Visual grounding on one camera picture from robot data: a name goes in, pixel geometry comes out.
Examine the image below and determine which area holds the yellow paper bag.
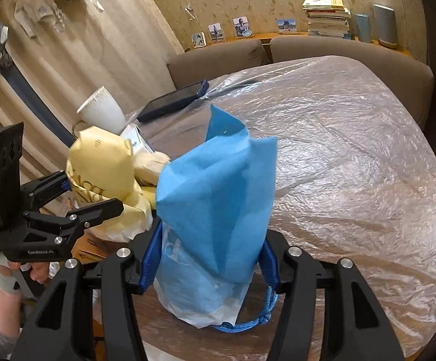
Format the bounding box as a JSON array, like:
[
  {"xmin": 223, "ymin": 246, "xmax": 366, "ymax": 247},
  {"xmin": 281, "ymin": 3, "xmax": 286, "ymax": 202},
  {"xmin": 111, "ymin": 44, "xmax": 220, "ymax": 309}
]
[{"xmin": 66, "ymin": 126, "xmax": 171, "ymax": 243}]

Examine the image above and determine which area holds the blue paper bag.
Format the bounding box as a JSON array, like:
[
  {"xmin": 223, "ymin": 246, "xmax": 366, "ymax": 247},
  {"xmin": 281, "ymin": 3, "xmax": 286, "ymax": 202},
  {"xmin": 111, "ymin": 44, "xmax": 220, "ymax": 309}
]
[{"xmin": 154, "ymin": 106, "xmax": 278, "ymax": 333}]

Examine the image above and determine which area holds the person's left forearm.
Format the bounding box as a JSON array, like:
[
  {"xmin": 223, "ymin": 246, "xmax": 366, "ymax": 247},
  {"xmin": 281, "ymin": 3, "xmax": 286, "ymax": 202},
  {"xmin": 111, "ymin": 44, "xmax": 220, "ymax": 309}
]
[{"xmin": 0, "ymin": 266, "xmax": 22, "ymax": 360}]

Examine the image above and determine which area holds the person's left hand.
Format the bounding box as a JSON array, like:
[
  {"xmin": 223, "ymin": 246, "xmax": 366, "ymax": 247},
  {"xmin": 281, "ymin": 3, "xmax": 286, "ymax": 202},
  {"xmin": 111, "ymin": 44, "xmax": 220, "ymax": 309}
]
[{"xmin": 8, "ymin": 262, "xmax": 49, "ymax": 284}]

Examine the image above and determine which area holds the brown gold flat box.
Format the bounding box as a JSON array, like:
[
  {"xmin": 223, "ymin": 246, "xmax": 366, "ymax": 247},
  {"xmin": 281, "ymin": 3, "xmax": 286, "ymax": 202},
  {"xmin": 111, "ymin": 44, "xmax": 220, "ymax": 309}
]
[{"xmin": 72, "ymin": 233, "xmax": 122, "ymax": 264}]

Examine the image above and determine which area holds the blue white open box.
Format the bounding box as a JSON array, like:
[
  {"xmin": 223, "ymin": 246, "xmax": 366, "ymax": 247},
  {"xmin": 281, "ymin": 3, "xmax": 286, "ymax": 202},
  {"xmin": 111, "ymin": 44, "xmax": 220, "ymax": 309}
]
[{"xmin": 120, "ymin": 123, "xmax": 154, "ymax": 155}]

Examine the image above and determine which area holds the dark blue smartphone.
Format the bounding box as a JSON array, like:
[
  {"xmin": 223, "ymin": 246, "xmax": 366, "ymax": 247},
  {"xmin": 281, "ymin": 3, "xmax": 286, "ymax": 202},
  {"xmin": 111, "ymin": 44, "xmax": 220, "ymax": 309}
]
[{"xmin": 136, "ymin": 80, "xmax": 209, "ymax": 123}]

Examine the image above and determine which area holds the clear plastic table cover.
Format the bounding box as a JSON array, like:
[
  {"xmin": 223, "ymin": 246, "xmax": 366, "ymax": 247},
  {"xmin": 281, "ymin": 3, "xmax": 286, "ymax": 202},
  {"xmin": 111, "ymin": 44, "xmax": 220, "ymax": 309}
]
[{"xmin": 141, "ymin": 56, "xmax": 436, "ymax": 357}]

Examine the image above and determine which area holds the beige curtain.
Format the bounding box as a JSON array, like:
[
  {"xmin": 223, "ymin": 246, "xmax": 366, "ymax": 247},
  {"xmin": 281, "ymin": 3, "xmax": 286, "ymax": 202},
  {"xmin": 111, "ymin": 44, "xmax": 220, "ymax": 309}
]
[{"xmin": 0, "ymin": 0, "xmax": 182, "ymax": 182}]

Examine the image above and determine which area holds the brown sofa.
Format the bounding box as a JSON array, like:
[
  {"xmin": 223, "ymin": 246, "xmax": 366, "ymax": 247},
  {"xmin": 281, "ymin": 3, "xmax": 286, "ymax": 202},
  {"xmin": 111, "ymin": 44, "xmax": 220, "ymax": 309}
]
[{"xmin": 166, "ymin": 35, "xmax": 436, "ymax": 129}]

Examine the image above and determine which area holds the small blue-grey speaker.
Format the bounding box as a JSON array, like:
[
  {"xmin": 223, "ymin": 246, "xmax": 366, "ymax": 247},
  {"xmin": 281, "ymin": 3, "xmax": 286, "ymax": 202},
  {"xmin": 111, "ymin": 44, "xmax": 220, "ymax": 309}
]
[{"xmin": 354, "ymin": 14, "xmax": 373, "ymax": 43}]

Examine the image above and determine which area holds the stack of books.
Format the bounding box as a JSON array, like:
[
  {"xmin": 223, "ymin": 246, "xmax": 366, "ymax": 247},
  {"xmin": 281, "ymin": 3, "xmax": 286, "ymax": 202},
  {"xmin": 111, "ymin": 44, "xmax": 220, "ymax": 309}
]
[{"xmin": 302, "ymin": 0, "xmax": 352, "ymax": 38}]

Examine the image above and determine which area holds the large grey speaker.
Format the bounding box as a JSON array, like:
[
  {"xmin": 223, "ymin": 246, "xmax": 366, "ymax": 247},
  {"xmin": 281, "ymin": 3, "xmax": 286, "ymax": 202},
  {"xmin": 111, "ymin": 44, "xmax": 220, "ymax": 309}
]
[{"xmin": 373, "ymin": 4, "xmax": 399, "ymax": 49}]

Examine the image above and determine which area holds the white mug gold handle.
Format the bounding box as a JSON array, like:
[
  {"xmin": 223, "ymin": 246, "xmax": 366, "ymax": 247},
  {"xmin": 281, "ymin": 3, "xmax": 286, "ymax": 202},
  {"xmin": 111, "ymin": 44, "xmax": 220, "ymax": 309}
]
[{"xmin": 72, "ymin": 86, "xmax": 127, "ymax": 136}]

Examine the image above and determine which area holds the photo frame far left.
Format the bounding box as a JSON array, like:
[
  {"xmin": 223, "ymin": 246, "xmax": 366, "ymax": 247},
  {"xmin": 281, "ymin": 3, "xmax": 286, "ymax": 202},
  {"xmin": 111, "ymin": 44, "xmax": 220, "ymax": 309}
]
[{"xmin": 191, "ymin": 32, "xmax": 206, "ymax": 49}]

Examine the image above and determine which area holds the silver wall hook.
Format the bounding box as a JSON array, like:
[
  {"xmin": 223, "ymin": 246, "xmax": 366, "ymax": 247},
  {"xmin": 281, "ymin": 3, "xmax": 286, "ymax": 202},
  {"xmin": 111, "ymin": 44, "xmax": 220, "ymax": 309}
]
[{"xmin": 184, "ymin": 5, "xmax": 197, "ymax": 20}]

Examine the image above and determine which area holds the landscape photo frame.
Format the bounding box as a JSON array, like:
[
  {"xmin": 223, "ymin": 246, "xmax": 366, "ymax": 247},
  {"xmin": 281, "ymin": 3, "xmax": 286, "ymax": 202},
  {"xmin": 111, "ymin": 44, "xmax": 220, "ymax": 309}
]
[{"xmin": 276, "ymin": 19, "xmax": 298, "ymax": 33}]

